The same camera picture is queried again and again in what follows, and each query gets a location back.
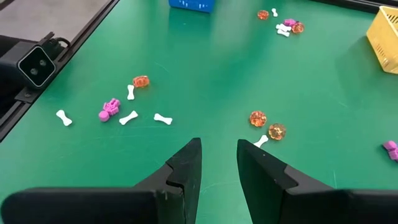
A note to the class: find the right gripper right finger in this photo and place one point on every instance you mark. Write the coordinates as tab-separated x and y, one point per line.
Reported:
273	193

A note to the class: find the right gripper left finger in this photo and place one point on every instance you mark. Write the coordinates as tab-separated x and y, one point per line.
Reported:
174	193

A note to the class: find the white plastic bone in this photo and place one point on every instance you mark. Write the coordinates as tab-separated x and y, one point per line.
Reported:
63	117
261	140
283	27
274	12
128	117
131	92
162	118
283	32

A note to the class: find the black table-level camera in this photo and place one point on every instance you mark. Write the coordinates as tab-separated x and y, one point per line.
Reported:
35	67

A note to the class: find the green table mat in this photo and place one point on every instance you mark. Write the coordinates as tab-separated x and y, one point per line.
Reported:
217	77

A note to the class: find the blue plastic basket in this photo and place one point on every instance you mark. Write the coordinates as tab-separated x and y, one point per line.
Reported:
192	5

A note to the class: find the yellow plastic basket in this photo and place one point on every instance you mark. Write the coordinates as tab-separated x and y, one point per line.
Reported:
384	43

